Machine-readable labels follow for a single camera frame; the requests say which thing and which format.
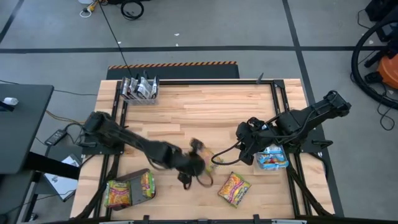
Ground black vacuum hose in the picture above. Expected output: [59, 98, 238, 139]
[350, 14, 398, 110]

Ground orange vacuum cleaner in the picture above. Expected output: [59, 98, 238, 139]
[377, 53, 398, 91]

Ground grey flat tray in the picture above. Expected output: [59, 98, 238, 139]
[112, 168, 157, 207]

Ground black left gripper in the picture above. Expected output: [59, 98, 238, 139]
[167, 138, 206, 190]

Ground long black floor cable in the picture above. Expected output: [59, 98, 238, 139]
[97, 0, 134, 79]

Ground yellow Maruchan ramen packet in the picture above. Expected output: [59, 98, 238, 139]
[256, 161, 290, 171]

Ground black desk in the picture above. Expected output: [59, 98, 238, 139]
[0, 83, 55, 175]

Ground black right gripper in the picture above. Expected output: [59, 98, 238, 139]
[235, 117, 276, 166]

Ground yellow floor cable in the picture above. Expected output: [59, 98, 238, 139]
[45, 109, 85, 124]

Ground black equipment case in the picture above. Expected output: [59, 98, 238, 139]
[364, 0, 398, 22]

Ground black desk leg bar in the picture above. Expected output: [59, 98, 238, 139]
[24, 151, 81, 180]

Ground coiled black cable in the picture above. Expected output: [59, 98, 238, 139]
[119, 0, 146, 21]

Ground white and yellow plug cable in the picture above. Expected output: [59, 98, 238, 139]
[78, 1, 98, 19]

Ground blue beef ramen packet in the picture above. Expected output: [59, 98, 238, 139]
[255, 153, 289, 163]
[263, 144, 285, 156]

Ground clear plastic bin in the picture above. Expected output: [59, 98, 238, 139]
[119, 76, 160, 106]
[253, 143, 291, 172]

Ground black mat with hazard stripes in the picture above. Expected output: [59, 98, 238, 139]
[106, 60, 241, 80]

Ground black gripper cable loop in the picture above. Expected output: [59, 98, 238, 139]
[210, 140, 247, 166]

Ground white paper booklet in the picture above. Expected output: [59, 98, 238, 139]
[42, 154, 82, 202]

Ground black power adapter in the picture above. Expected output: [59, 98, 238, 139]
[44, 129, 68, 146]

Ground black tangled floor cables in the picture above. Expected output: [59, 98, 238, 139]
[376, 88, 396, 131]

